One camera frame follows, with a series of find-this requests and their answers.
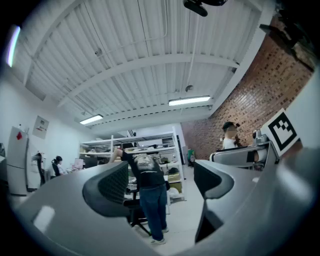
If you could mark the red diamond paper sticker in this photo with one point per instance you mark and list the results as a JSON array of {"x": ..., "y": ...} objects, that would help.
[{"x": 19, "y": 135}]

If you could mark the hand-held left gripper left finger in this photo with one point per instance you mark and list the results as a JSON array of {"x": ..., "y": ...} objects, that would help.
[{"x": 62, "y": 200}]

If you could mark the small white camera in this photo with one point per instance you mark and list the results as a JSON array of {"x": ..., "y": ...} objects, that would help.
[{"x": 20, "y": 126}]

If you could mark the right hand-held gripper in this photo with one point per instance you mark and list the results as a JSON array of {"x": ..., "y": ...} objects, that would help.
[{"x": 282, "y": 132}]

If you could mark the ceiling light panel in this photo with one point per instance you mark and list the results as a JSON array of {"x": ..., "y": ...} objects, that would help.
[
  {"x": 12, "y": 45},
  {"x": 91, "y": 119},
  {"x": 188, "y": 100}
]

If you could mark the black head-mounted camera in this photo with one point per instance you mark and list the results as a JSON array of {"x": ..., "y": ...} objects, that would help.
[{"x": 197, "y": 8}]

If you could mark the round ceiling sensor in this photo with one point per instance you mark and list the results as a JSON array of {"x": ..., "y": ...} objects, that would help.
[{"x": 189, "y": 88}]

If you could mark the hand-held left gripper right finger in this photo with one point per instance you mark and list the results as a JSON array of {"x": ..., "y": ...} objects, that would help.
[{"x": 250, "y": 212}]

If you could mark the grey wall panel box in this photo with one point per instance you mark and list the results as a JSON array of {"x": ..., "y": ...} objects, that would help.
[{"x": 40, "y": 127}]

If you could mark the white metal shelving unit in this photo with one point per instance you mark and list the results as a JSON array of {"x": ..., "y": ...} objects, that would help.
[{"x": 150, "y": 136}]

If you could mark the silver refrigerator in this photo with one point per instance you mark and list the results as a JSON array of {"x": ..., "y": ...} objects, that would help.
[{"x": 16, "y": 162}]

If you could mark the black computer monitor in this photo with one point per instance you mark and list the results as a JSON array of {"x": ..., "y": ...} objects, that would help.
[{"x": 90, "y": 161}]

